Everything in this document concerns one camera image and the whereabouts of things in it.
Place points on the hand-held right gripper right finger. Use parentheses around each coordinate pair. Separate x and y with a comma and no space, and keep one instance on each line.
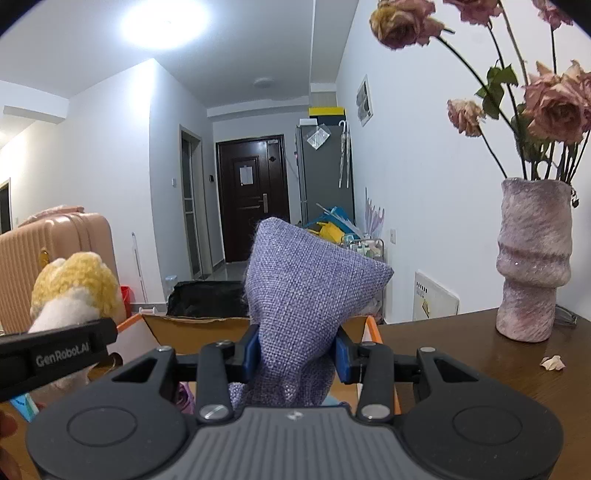
(344,361)

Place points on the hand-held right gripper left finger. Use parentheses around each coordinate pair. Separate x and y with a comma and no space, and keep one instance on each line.
(251,351)

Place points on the orange-edged cardboard box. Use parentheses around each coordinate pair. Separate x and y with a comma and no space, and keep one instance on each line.
(194,332)

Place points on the yellow and white plush toy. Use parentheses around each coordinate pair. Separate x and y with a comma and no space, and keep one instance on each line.
(76,288)

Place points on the black bag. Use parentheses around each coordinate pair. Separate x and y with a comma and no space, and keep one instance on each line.
(207,300)

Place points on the red container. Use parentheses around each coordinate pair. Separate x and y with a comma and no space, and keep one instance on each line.
(125,300)

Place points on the white flat board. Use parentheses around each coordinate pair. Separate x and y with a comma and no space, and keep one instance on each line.
(436,297)

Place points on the pink ribbed suitcase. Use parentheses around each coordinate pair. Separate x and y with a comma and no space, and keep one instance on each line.
(69,237)

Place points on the yellow bag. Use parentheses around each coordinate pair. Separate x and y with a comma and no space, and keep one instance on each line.
(330,233)

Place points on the blue shopping bag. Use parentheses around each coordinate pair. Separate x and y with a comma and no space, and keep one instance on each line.
(344,219)

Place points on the purple butterfly wings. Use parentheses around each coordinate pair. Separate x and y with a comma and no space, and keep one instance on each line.
(375,214)

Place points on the dark brown entrance door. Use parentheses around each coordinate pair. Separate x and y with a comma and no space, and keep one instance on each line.
(251,198)

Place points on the grey interior door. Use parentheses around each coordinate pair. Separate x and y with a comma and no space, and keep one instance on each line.
(191,207)

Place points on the grey refrigerator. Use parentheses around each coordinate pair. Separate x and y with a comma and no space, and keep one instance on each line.
(323,184)

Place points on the clear folded umbrella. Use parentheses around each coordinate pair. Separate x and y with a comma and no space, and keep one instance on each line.
(344,157)

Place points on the fallen rose petal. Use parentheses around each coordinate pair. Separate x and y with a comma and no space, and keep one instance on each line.
(552,363)

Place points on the pink textured vase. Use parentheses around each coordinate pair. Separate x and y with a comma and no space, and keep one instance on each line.
(533,258)

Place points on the clear plastic pouch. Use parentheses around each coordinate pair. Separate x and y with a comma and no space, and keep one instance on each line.
(317,137)

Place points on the yellow and black box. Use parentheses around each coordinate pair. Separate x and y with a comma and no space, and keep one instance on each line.
(327,113)

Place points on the dried pink roses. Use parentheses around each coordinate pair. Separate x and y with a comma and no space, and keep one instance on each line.
(551,106)

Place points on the bright ceiling lamp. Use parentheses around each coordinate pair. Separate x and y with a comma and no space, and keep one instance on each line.
(164,21)

